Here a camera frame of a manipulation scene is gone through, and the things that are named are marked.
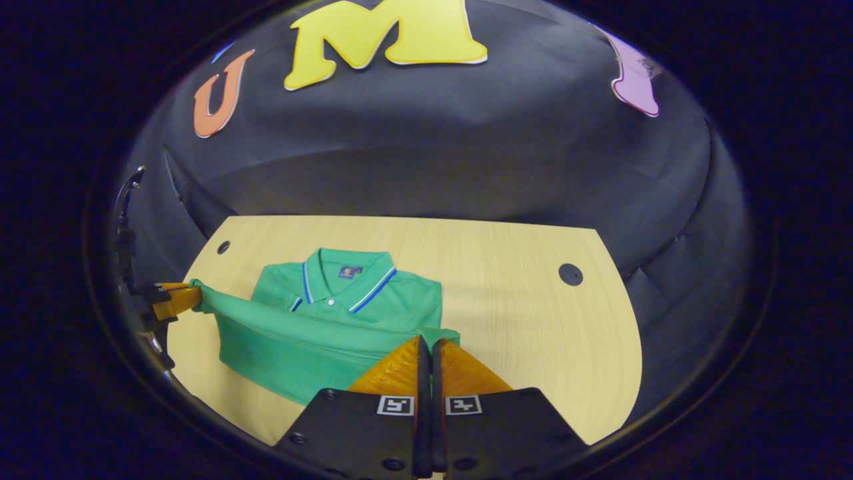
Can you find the black backdrop cloth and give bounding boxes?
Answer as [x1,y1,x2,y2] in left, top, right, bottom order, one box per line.
[110,0,754,427]

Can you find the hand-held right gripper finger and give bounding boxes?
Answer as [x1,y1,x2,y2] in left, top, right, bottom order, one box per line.
[275,335,431,480]
[431,338,591,480]

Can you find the green collared T-shirt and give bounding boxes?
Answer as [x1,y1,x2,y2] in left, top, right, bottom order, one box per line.
[188,247,462,407]

